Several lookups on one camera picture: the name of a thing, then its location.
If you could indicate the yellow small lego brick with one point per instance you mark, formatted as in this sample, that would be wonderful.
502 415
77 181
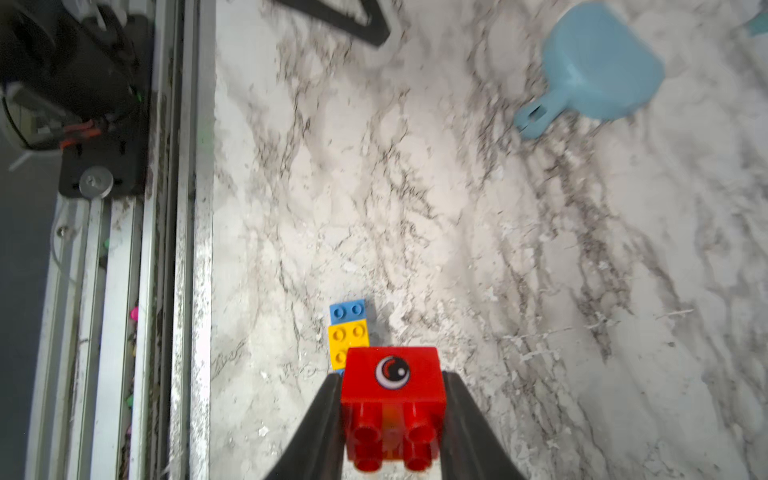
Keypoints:
342 337

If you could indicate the blue long lego brick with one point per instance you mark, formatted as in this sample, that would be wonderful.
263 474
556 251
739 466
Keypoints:
349 311

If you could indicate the red square lego brick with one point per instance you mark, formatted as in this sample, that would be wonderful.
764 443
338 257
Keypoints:
393 402

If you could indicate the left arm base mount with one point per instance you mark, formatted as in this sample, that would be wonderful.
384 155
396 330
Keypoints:
80 87

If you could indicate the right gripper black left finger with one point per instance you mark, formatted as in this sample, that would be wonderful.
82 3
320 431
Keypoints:
316 450

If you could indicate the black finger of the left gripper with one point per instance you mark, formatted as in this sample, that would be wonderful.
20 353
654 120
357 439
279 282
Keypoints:
375 30

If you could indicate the light blue dustpan scoop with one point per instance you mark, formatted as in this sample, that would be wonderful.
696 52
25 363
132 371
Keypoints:
595 65

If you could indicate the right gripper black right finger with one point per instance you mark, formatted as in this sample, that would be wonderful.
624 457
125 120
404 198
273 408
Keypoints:
469 448

